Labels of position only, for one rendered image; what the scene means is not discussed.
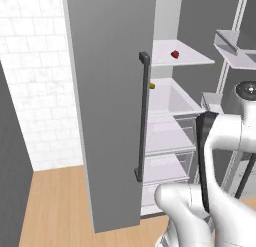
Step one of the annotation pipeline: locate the white fridge shelf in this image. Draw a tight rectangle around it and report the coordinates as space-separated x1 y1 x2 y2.
151 39 216 67

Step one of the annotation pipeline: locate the dark grey cabinet panel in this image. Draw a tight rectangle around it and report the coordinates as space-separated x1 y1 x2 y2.
0 60 35 247

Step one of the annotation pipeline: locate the clear fridge drawer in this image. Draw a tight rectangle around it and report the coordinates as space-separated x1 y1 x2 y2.
142 150 197 186
145 113 198 156

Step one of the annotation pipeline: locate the grey closed fridge door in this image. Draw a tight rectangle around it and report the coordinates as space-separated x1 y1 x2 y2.
61 0 158 234

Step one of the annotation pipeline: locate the open fridge door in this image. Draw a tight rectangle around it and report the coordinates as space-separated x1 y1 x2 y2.
213 0 256 200

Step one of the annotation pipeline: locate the white fridge shelf tray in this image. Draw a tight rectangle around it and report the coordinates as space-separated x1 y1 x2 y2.
147 78 205 117

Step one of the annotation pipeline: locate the white fridge door bin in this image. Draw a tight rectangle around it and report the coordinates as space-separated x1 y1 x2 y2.
213 29 256 71

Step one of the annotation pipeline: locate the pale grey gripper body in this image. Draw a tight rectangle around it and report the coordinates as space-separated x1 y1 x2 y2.
200 91 225 115

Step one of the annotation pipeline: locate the grey fridge body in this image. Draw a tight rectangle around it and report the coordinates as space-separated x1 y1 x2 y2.
139 0 256 219

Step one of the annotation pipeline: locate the dark handle of open door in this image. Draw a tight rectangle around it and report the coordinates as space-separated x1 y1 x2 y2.
234 156 256 200

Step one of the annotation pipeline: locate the dark grey door handle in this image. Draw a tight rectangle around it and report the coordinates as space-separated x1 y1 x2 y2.
133 51 152 183

